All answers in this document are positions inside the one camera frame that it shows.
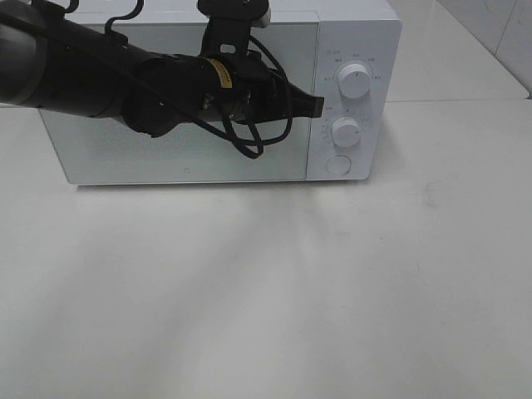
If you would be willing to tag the white microwave oven body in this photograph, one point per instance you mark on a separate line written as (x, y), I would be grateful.
(347, 30)

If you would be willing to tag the upper white power knob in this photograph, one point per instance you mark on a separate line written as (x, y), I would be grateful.
(354, 79)

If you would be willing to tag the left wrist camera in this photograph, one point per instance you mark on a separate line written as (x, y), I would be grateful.
(230, 23)

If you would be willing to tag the white microwave door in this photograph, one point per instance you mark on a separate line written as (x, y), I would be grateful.
(103, 151)

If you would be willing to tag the round white door button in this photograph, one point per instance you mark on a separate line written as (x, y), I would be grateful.
(339, 165)

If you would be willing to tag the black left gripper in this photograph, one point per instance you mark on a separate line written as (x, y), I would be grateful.
(226, 93)

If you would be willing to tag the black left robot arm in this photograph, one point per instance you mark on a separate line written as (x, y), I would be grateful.
(54, 64)

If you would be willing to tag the white timer knob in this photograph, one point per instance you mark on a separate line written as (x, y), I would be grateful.
(345, 132)

